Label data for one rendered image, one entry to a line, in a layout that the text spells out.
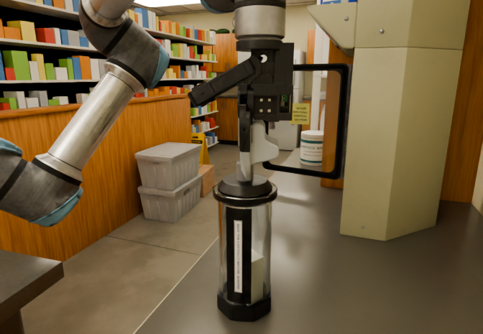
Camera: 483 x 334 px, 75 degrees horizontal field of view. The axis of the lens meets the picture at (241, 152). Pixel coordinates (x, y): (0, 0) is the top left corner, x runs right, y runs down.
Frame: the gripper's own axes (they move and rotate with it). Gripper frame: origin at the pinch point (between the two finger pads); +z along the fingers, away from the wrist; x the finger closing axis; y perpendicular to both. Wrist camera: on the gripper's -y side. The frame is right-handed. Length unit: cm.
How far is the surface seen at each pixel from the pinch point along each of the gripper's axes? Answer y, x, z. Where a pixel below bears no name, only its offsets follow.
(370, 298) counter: 23.6, 3.3, 25.8
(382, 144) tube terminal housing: 30.9, 26.4, 0.9
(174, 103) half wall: -106, 308, 15
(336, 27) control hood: 18.7, 29.6, -25.9
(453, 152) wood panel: 64, 56, 9
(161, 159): -91, 215, 57
